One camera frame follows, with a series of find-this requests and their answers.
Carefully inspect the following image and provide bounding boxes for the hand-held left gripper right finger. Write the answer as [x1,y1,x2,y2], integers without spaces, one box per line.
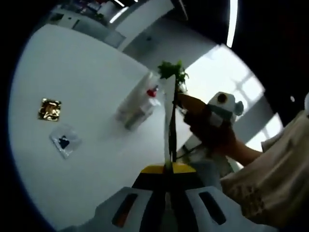
[169,163,256,232]

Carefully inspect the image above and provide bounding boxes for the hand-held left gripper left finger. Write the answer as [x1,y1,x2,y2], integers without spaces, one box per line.
[93,164,169,232]

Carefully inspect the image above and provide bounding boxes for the green black skincare sachet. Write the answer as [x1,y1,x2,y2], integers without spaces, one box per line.
[163,73,180,170]

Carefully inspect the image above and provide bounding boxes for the white skincare tube red collar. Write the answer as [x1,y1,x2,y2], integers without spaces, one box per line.
[142,83,162,114]

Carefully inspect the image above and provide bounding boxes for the clear skincare tube white cap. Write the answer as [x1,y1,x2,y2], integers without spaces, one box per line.
[124,101,155,130]

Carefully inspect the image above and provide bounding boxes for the plain white skincare tube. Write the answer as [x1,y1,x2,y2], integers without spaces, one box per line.
[115,72,155,121]

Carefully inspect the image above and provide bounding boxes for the clear skincare sachet blue contents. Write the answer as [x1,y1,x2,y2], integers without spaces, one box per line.
[49,123,83,160]

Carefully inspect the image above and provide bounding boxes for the gold skincare sachet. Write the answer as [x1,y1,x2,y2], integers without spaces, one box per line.
[37,98,62,121]

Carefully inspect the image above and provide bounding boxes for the person's right hand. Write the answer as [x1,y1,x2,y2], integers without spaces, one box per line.
[184,113,239,156]

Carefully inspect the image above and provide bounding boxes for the green potted plant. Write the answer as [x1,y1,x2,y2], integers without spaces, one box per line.
[157,60,190,94]

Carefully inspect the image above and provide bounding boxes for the person's beige printed shirt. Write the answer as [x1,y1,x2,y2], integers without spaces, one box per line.
[221,113,309,223]

